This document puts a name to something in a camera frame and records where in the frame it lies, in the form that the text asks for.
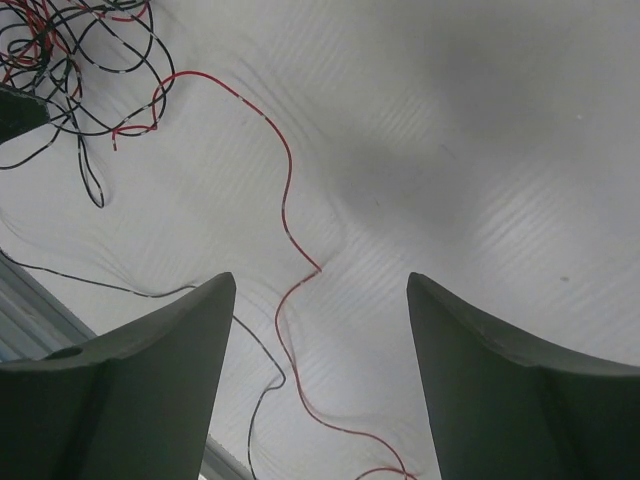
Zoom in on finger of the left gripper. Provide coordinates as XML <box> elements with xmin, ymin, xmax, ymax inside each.
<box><xmin>0</xmin><ymin>84</ymin><xmax>48</xmax><ymax>144</ymax></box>

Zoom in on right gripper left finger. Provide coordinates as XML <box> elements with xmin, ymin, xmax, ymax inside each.
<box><xmin>1</xmin><ymin>273</ymin><xmax>235</xmax><ymax>479</ymax></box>

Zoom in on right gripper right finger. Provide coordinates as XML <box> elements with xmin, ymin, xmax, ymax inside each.
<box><xmin>407</xmin><ymin>273</ymin><xmax>639</xmax><ymax>479</ymax></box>

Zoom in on red orange wire ball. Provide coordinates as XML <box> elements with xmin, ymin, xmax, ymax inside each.
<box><xmin>1</xmin><ymin>1</ymin><xmax>177</xmax><ymax>209</ymax></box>

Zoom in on dark red wire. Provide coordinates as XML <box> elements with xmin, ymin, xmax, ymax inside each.
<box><xmin>110</xmin><ymin>71</ymin><xmax>419</xmax><ymax>480</ymax></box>

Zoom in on thin black wire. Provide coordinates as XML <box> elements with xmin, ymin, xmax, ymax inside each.
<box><xmin>0</xmin><ymin>249</ymin><xmax>287</xmax><ymax>480</ymax></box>

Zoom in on aluminium mounting rail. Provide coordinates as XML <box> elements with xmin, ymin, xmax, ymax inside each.
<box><xmin>0</xmin><ymin>258</ymin><xmax>96</xmax><ymax>362</ymax></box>

